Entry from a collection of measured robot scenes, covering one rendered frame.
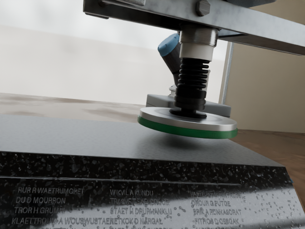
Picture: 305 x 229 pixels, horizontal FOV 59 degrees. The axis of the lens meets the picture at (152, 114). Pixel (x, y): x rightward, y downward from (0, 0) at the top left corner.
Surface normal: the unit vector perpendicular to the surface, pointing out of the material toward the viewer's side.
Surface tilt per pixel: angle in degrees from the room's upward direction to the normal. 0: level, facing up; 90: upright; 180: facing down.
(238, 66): 90
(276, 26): 90
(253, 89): 90
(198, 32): 90
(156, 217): 45
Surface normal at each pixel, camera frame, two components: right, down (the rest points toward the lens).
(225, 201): 0.23, -0.59
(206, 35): 0.22, 0.15
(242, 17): 0.49, 0.18
